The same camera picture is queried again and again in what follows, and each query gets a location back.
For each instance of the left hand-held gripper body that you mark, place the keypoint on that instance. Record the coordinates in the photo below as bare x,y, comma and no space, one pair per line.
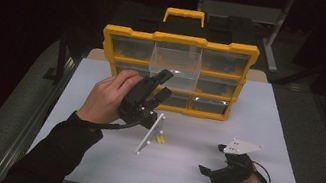
136,103

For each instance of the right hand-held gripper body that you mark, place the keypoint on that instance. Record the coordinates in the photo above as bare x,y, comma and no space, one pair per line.
234,172

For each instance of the clear plastic drawer bin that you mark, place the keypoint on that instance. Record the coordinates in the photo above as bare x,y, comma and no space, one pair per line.
176,60

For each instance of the yellow black organizer case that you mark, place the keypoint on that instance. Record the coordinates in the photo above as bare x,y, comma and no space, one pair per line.
197,113

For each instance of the yellow plastic wall plug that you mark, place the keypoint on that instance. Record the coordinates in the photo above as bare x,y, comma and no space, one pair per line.
163,138
159,140

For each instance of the person's left hand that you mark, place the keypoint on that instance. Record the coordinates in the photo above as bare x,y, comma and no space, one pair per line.
105,98

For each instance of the grid of clear small drawers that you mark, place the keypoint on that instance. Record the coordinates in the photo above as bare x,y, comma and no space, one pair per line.
223,63

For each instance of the white metal desk frame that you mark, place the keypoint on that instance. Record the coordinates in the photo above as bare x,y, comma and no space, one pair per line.
249,12

